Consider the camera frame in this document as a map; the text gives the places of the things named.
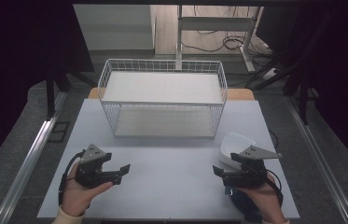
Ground wooden table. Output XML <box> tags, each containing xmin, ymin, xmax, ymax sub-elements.
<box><xmin>87</xmin><ymin>87</ymin><xmax>256</xmax><ymax>101</ymax></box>

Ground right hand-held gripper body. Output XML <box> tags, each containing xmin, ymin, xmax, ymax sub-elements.
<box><xmin>222</xmin><ymin>145</ymin><xmax>283</xmax><ymax>189</ymax></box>

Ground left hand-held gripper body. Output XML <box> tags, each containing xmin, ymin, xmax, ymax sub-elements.
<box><xmin>74</xmin><ymin>143</ymin><xmax>114</xmax><ymax>189</ymax></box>

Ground white power strip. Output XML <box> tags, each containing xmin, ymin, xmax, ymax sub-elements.
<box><xmin>260</xmin><ymin>66</ymin><xmax>280</xmax><ymax>80</ymax></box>

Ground white metal desk frame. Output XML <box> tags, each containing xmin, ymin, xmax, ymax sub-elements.
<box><xmin>175</xmin><ymin>4</ymin><xmax>265</xmax><ymax>74</ymax></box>

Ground black floor bracket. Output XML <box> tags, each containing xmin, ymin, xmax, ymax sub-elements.
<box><xmin>48</xmin><ymin>120</ymin><xmax>70</xmax><ymax>144</ymax></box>

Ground aluminium rail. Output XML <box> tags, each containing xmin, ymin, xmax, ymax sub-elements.
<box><xmin>0</xmin><ymin>91</ymin><xmax>69</xmax><ymax>224</ymax></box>
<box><xmin>285</xmin><ymin>95</ymin><xmax>348</xmax><ymax>224</ymax></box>

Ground white rectangular plastic container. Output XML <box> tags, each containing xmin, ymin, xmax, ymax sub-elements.
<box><xmin>218</xmin><ymin>132</ymin><xmax>257</xmax><ymax>171</ymax></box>

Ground black floor cables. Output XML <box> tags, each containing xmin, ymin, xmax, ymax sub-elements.
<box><xmin>180</xmin><ymin>5</ymin><xmax>277</xmax><ymax>67</ymax></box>

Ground person's left hand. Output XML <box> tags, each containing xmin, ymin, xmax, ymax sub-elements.
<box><xmin>61</xmin><ymin>161</ymin><xmax>114</xmax><ymax>217</ymax></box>

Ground person's right hand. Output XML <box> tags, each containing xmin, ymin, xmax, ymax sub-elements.
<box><xmin>236</xmin><ymin>172</ymin><xmax>288</xmax><ymax>223</ymax></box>

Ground black stand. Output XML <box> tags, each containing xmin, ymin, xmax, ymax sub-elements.
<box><xmin>45</xmin><ymin>62</ymin><xmax>99</xmax><ymax>121</ymax></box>
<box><xmin>245</xmin><ymin>59</ymin><xmax>319</xmax><ymax>126</ymax></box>

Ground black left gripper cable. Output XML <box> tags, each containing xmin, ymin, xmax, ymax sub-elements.
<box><xmin>58</xmin><ymin>149</ymin><xmax>86</xmax><ymax>207</ymax></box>

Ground white wire shelf rack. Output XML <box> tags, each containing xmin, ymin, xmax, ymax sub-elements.
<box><xmin>97</xmin><ymin>58</ymin><xmax>229</xmax><ymax>139</ymax></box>

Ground white cabinet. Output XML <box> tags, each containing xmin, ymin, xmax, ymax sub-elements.
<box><xmin>73</xmin><ymin>4</ymin><xmax>156</xmax><ymax>51</ymax></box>

